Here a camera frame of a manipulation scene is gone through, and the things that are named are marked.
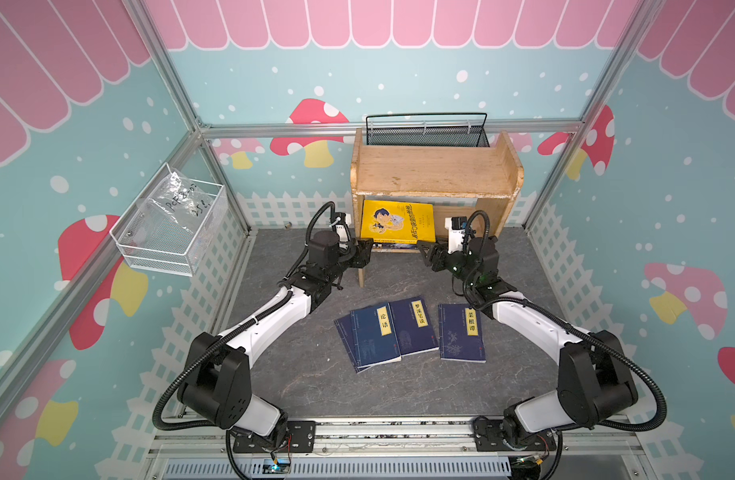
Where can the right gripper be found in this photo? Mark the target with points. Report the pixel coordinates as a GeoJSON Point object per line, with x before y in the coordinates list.
{"type": "Point", "coordinates": [437, 257]}

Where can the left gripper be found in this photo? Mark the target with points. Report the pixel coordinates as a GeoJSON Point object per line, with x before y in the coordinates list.
{"type": "Point", "coordinates": [361, 252]}

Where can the black deer antler book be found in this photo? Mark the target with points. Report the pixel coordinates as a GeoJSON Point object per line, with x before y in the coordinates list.
{"type": "Point", "coordinates": [400, 247]}

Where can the yellow cartoon book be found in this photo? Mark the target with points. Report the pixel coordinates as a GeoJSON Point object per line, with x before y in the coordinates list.
{"type": "Point", "coordinates": [390, 222]}

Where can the dark blue book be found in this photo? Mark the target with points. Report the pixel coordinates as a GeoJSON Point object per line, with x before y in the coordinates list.
{"type": "Point", "coordinates": [369, 337]}
{"type": "Point", "coordinates": [414, 330]}
{"type": "Point", "coordinates": [460, 336]}

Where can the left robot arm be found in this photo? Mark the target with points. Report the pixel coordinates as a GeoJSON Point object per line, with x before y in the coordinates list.
{"type": "Point", "coordinates": [215, 387]}

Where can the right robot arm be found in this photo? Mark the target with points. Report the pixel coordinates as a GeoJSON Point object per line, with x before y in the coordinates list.
{"type": "Point", "coordinates": [595, 379]}

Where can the wooden two-tier bookshelf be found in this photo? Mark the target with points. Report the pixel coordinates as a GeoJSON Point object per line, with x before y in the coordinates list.
{"type": "Point", "coordinates": [492, 176]}

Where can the clear plastic bag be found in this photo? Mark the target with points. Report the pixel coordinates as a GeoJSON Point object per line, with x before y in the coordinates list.
{"type": "Point", "coordinates": [182, 201]}

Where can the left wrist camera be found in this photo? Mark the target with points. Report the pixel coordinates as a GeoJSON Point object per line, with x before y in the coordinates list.
{"type": "Point", "coordinates": [341, 224]}

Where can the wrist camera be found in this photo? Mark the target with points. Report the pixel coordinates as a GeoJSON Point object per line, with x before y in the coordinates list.
{"type": "Point", "coordinates": [341, 224]}
{"type": "Point", "coordinates": [456, 233]}

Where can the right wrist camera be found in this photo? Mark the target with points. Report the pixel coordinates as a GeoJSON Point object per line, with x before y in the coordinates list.
{"type": "Point", "coordinates": [456, 233]}

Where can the black wire mesh basket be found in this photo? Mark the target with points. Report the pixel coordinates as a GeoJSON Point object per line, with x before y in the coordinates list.
{"type": "Point", "coordinates": [439, 129]}

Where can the white wire mesh basket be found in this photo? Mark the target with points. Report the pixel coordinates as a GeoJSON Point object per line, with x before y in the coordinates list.
{"type": "Point", "coordinates": [148, 241]}

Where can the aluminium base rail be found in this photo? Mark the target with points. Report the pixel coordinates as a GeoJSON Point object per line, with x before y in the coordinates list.
{"type": "Point", "coordinates": [422, 447]}

